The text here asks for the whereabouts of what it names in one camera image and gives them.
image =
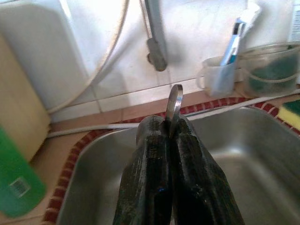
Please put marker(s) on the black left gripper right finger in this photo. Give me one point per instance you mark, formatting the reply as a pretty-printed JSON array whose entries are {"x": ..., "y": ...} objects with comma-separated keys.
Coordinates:
[{"x": 201, "y": 187}]

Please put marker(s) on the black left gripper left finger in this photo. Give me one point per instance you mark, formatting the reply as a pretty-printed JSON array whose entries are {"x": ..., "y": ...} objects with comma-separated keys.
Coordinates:
[{"x": 143, "y": 178}]

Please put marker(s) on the steel spoon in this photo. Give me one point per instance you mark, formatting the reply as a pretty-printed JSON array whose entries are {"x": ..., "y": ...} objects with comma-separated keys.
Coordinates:
[{"x": 175, "y": 103}]

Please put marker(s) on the steel sink basin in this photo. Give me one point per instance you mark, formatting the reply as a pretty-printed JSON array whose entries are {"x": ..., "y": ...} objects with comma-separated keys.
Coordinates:
[{"x": 246, "y": 152}]

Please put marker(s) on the yellow green sponge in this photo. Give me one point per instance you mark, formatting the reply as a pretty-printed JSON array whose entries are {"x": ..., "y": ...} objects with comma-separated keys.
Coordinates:
[{"x": 290, "y": 114}]

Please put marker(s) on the clear plastic bucket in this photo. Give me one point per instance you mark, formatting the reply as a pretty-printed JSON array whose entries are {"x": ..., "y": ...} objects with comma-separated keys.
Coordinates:
[{"x": 243, "y": 79}]

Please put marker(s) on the green dish soap bottle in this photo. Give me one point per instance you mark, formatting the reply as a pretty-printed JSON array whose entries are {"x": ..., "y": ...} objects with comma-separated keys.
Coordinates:
[{"x": 16, "y": 168}]

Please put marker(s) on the green scouring pad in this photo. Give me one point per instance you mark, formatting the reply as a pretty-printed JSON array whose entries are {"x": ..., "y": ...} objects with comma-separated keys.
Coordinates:
[{"x": 274, "y": 70}]

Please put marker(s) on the blue white toothbrush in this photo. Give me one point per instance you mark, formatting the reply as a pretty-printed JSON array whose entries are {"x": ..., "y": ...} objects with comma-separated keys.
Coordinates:
[{"x": 232, "y": 47}]

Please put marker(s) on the beige water ionizer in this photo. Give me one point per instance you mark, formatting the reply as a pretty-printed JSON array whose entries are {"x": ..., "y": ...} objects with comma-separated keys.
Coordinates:
[{"x": 21, "y": 93}]

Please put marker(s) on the white detergent bottle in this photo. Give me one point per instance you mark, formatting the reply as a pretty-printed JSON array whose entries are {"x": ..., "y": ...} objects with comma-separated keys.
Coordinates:
[{"x": 295, "y": 23}]

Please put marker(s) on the grey wall tap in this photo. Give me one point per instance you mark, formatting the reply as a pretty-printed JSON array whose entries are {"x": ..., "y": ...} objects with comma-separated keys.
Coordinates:
[{"x": 157, "y": 35}]

